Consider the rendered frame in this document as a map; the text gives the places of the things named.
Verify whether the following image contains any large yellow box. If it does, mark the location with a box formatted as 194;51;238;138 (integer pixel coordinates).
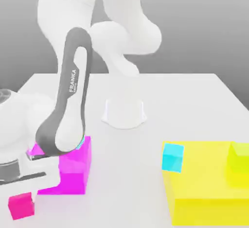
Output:
161;140;249;227

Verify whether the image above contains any small cyan cube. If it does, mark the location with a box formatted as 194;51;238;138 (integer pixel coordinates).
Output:
161;142;185;174

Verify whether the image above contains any small lime cube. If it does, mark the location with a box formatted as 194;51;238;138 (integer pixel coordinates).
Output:
226;141;249;188

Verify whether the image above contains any small pink cube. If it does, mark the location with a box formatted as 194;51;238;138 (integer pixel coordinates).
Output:
8;192;36;221

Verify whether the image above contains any large magenta box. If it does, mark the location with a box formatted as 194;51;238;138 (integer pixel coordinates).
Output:
26;135;92;195

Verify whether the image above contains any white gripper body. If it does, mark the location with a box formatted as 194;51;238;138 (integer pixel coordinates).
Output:
0;155;61;196

